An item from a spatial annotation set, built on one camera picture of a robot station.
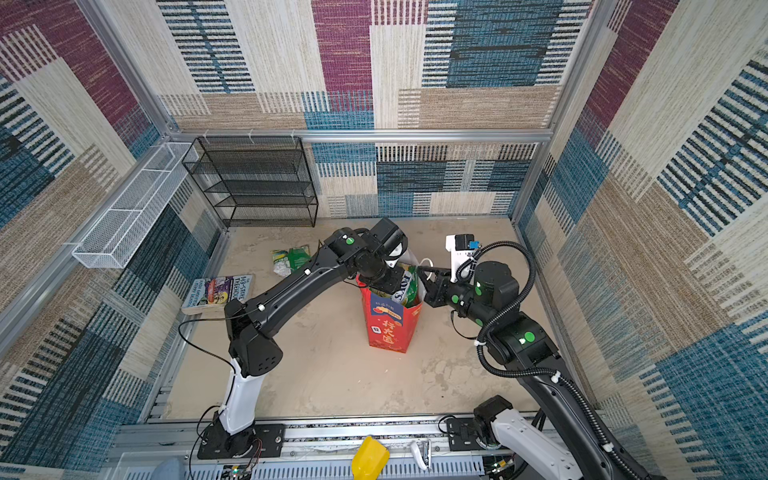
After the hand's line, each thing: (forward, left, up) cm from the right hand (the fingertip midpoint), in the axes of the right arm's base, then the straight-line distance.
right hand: (417, 276), depth 65 cm
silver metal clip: (-28, -1, -31) cm, 41 cm away
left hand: (+6, +3, -12) cm, 14 cm away
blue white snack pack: (+17, +62, -30) cm, 71 cm away
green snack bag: (+27, +42, -29) cm, 57 cm away
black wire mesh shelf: (+55, +53, -15) cm, 78 cm away
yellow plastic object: (-30, +12, -31) cm, 44 cm away
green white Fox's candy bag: (+5, +1, -15) cm, 15 cm away
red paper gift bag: (-3, +6, -17) cm, 18 cm away
